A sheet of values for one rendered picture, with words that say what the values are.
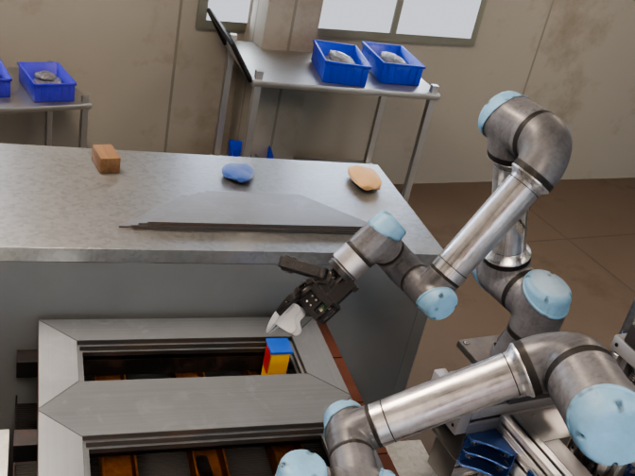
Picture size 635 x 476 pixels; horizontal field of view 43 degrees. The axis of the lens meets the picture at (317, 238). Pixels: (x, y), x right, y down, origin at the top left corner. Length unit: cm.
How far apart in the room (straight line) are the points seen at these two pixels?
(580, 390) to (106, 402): 109
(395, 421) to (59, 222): 117
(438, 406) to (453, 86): 406
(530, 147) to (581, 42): 415
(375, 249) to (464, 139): 387
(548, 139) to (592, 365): 55
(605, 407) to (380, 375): 142
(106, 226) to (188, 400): 54
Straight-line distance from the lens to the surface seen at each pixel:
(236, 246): 219
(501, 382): 138
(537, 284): 193
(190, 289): 222
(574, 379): 131
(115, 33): 433
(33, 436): 199
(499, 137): 178
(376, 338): 249
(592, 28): 585
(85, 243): 214
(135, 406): 194
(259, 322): 226
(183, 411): 194
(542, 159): 169
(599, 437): 128
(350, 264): 170
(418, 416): 138
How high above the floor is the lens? 215
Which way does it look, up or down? 28 degrees down
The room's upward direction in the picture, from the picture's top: 12 degrees clockwise
